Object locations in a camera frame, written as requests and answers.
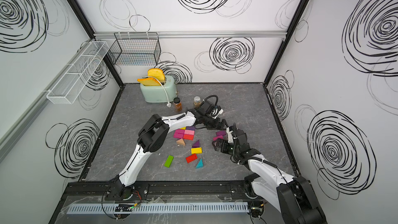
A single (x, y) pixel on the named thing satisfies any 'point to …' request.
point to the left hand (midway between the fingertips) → (224, 128)
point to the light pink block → (190, 132)
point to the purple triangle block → (197, 144)
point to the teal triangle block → (200, 164)
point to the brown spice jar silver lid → (197, 101)
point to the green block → (168, 161)
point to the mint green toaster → (157, 94)
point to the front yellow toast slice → (151, 81)
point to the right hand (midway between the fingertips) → (219, 145)
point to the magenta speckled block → (178, 137)
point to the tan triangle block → (181, 141)
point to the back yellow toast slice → (157, 73)
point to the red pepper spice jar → (178, 104)
